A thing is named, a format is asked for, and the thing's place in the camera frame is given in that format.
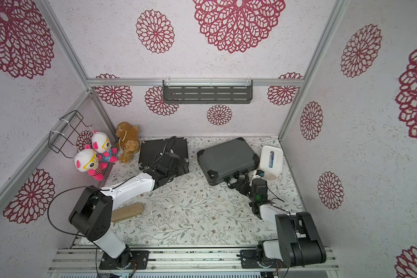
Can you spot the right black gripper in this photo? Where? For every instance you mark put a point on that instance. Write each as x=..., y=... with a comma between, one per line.
x=243, y=184

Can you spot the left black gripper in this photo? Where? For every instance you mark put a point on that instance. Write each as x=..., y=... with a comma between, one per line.
x=186, y=165

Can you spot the black textured poker case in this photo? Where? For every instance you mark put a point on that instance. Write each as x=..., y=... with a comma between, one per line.
x=150, y=151

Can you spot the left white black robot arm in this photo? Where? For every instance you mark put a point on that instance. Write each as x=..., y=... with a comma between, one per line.
x=92, y=213

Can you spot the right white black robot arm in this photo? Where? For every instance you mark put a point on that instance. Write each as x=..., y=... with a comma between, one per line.
x=298, y=242

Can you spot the white tissue box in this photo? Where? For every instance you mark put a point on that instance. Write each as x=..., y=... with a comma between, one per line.
x=271, y=162

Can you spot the brown teddy bear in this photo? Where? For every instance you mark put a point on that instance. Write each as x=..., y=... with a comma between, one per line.
x=128, y=141

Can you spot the floral table mat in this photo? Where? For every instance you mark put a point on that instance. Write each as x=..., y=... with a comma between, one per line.
x=189, y=211

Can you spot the upper white pink plush doll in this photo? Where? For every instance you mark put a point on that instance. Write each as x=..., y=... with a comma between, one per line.
x=102, y=145

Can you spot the white pink plush doll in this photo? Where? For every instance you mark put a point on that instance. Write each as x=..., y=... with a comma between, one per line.
x=88, y=161
x=102, y=145

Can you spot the lower white pink plush doll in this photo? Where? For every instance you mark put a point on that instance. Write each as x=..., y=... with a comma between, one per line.
x=88, y=161

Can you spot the grey wall shelf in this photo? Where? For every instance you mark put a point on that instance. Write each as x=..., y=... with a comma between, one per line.
x=208, y=92

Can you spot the black wire basket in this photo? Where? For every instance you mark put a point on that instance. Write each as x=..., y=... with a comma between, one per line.
x=72, y=137

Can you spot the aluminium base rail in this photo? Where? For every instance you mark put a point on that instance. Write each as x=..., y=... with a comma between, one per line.
x=171, y=259

